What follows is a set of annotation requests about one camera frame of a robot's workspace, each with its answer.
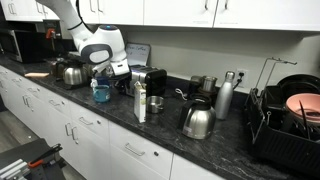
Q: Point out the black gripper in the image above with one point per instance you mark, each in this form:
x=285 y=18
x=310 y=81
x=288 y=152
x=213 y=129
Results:
x=122 y=83

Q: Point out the black and steel toaster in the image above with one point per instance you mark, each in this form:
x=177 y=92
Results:
x=154 y=78

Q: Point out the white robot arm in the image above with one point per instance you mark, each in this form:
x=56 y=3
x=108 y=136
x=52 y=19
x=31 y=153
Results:
x=104 y=49

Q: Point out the white paper carton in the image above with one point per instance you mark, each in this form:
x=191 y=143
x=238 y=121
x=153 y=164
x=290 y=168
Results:
x=140 y=102

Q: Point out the dark blue plastic cup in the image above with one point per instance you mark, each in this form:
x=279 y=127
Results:
x=102 y=80

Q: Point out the teal ceramic mug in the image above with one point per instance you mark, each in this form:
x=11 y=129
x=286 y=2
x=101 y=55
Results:
x=101 y=93

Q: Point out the small whiteboard sign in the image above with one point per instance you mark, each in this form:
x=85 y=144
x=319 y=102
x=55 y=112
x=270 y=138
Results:
x=137 y=54

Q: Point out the small steel bowl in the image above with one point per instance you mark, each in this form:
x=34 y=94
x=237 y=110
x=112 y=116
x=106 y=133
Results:
x=155 y=104

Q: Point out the steel carafe on coffee maker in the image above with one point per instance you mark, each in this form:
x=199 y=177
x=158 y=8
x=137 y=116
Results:
x=74 y=75

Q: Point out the black commercial coffee maker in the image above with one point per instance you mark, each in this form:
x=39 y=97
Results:
x=65 y=58

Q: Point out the black coffee grinder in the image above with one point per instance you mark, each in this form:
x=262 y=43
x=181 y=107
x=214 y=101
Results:
x=195 y=86

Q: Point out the steel thermal carafe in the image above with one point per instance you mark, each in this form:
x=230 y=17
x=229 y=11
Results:
x=197 y=117

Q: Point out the steel cup on grinder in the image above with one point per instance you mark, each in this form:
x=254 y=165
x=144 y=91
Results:
x=208 y=83

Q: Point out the black orange clamp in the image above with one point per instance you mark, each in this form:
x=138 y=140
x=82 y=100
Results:
x=48 y=158

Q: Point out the silver water bottle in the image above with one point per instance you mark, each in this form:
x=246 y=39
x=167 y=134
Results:
x=224 y=96

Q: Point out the black microwave oven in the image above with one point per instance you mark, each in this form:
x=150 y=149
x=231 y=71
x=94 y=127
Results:
x=22 y=46

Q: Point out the black robot cart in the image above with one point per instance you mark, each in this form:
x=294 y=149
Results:
x=14 y=163

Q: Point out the black dish drying rack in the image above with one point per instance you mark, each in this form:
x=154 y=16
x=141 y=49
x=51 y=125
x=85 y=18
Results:
x=278 y=135

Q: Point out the pink plastic bowl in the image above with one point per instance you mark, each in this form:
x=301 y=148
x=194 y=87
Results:
x=305 y=105

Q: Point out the white wall outlet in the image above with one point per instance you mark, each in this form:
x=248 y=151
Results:
x=242 y=77

